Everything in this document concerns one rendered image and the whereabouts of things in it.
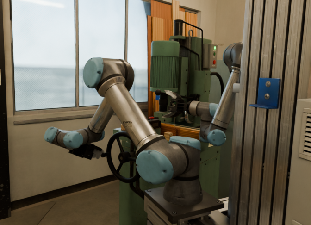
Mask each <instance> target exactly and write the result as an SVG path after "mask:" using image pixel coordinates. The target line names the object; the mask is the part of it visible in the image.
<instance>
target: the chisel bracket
mask: <svg viewBox="0 0 311 225"><path fill-rule="evenodd" d="M168 111H169V110H167V111H157V112H154V117H159V118H158V120H160V121H161V123H169V122H173V121H174V118H162V116H163V115H166V114H167V113H170V112H168Z"/></svg>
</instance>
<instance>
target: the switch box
mask: <svg viewBox="0 0 311 225"><path fill-rule="evenodd" d="M214 46H215V47H216V49H214ZM213 50H216V51H213ZM214 52H215V53H216V54H215V58H214V57H213V56H214V55H213V53H214ZM217 52H218V45H217V44H203V68H210V69H216V68H217ZM214 60H215V61H216V64H213V61H214ZM212 65H215V66H212Z"/></svg>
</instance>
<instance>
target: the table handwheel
mask: <svg viewBox="0 0 311 225"><path fill-rule="evenodd" d="M119 137H126V138H128V139H130V140H131V141H132V139H131V138H130V136H129V134H128V133H127V132H125V131H120V132H117V133H115V134H113V135H112V136H111V138H110V139H109V141H108V144H107V148H106V152H109V153H110V155H108V156H107V157H106V158H107V162H108V165H109V168H110V170H111V172H112V173H113V174H114V176H115V177H116V178H117V179H119V180H120V181H122V182H124V183H133V182H136V181H137V180H138V179H139V178H140V175H139V173H138V172H137V173H136V175H135V176H134V177H132V178H125V177H123V176H122V175H120V174H119V171H120V169H121V167H122V165H123V163H126V162H129V161H134V162H136V159H134V158H135V157H136V151H134V152H127V151H125V152H124V150H123V147H122V145H121V142H120V140H119ZM115 139H116V140H117V142H118V145H119V148H120V151H121V153H119V155H118V159H119V161H120V164H119V167H118V169H117V170H116V169H115V167H114V165H113V162H112V156H111V149H112V144H113V142H114V141H115ZM132 142H133V141H132Z"/></svg>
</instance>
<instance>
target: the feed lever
mask: <svg viewBox="0 0 311 225"><path fill-rule="evenodd" d="M155 94H156V95H157V96H159V95H160V94H163V95H168V94H166V93H165V92H161V90H159V89H157V90H156V91H155ZM200 96H201V95H198V94H190V95H189V97H187V96H182V95H181V97H182V98H185V99H188V100H189V101H199V98H200Z"/></svg>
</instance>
